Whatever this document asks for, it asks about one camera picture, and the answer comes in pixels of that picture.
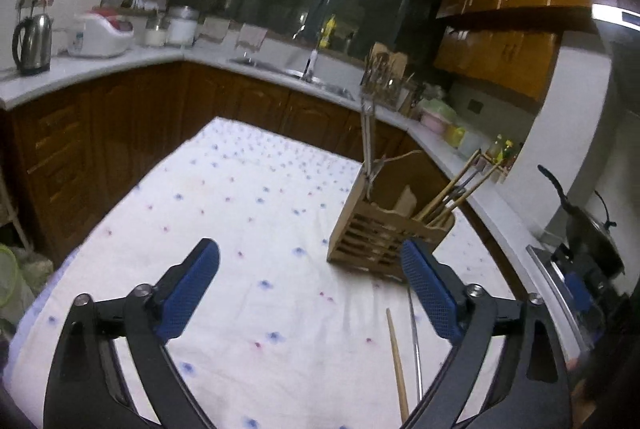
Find steel electric kettle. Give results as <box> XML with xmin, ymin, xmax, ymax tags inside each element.
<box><xmin>11</xmin><ymin>12</ymin><xmax>55</xmax><ymax>76</ymax></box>

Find wooden lower cabinets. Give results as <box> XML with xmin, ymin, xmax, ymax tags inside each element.
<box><xmin>0</xmin><ymin>62</ymin><xmax>531</xmax><ymax>300</ymax></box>

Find white red rice cooker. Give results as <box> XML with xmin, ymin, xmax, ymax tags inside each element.
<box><xmin>66</xmin><ymin>8</ymin><xmax>136</xmax><ymax>59</ymax></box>

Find beige dish cloth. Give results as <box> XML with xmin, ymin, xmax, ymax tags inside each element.
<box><xmin>236</xmin><ymin>23</ymin><xmax>266</xmax><ymax>50</ymax></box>
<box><xmin>200</xmin><ymin>16</ymin><xmax>231</xmax><ymax>45</ymax></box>

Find metal chopstick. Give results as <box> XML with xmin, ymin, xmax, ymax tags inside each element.
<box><xmin>440</xmin><ymin>172</ymin><xmax>483</xmax><ymax>213</ymax></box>
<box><xmin>407</xmin><ymin>286</ymin><xmax>424</xmax><ymax>402</ymax></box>

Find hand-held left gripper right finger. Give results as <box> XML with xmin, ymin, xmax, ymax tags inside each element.
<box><xmin>400</xmin><ymin>237</ymin><xmax>574</xmax><ymax>429</ymax></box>

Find steel range hood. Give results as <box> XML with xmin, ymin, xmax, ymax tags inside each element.
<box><xmin>592</xmin><ymin>2</ymin><xmax>640</xmax><ymax>65</ymax></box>

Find wooden chopstick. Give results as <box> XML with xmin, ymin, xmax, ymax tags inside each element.
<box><xmin>385</xmin><ymin>307</ymin><xmax>410</xmax><ymax>425</ymax></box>
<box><xmin>416</xmin><ymin>150</ymin><xmax>482</xmax><ymax>221</ymax></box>
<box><xmin>429</xmin><ymin>158</ymin><xmax>506</xmax><ymax>225</ymax></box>

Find black frying pan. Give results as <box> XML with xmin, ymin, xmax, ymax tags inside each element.
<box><xmin>537</xmin><ymin>164</ymin><xmax>629</xmax><ymax>278</ymax></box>

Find steel sink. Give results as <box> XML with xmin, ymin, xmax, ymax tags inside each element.
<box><xmin>227</xmin><ymin>56</ymin><xmax>357</xmax><ymax>98</ymax></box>

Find chrome faucet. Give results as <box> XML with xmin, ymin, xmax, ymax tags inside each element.
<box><xmin>300</xmin><ymin>29</ymin><xmax>326</xmax><ymax>82</ymax></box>

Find white pot with lid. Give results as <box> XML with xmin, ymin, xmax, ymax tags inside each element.
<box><xmin>166</xmin><ymin>6</ymin><xmax>201</xmax><ymax>48</ymax></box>

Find white plastic container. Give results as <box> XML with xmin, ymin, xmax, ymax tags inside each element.
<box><xmin>462</xmin><ymin>132</ymin><xmax>488</xmax><ymax>156</ymax></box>

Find steel stove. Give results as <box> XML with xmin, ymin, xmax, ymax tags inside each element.
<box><xmin>525</xmin><ymin>244</ymin><xmax>640</xmax><ymax>360</ymax></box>

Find floral white tablecloth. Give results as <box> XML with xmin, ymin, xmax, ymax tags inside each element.
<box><xmin>10</xmin><ymin>116</ymin><xmax>522</xmax><ymax>429</ymax></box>

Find metal tongs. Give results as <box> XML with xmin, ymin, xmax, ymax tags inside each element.
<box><xmin>359</xmin><ymin>92</ymin><xmax>386</xmax><ymax>200</ymax></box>

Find wooden utensil holder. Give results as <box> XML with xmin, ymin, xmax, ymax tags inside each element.
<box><xmin>326</xmin><ymin>149</ymin><xmax>457</xmax><ymax>283</ymax></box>

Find glass jar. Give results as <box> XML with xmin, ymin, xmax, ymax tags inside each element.
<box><xmin>144</xmin><ymin>16</ymin><xmax>168</xmax><ymax>48</ymax></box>

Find yellow plastic container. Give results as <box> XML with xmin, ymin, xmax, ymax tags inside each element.
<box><xmin>444</xmin><ymin>123</ymin><xmax>466</xmax><ymax>148</ymax></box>

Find wooden upper cabinets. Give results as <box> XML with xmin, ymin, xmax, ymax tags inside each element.
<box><xmin>432</xmin><ymin>0</ymin><xmax>632</xmax><ymax>103</ymax></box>

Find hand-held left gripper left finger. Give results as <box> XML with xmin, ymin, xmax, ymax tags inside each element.
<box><xmin>43</xmin><ymin>237</ymin><xmax>221</xmax><ymax>429</ymax></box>

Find wooden cabinets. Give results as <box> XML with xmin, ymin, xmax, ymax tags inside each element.
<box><xmin>432</xmin><ymin>0</ymin><xmax>632</xmax><ymax>103</ymax></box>
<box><xmin>0</xmin><ymin>62</ymin><xmax>531</xmax><ymax>300</ymax></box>

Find countertop utensil rack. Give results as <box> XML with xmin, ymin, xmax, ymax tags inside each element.
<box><xmin>360</xmin><ymin>42</ymin><xmax>417</xmax><ymax>111</ymax></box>

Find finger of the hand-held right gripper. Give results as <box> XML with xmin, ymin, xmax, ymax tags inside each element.
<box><xmin>565</xmin><ymin>270</ymin><xmax>598</xmax><ymax>325</ymax></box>

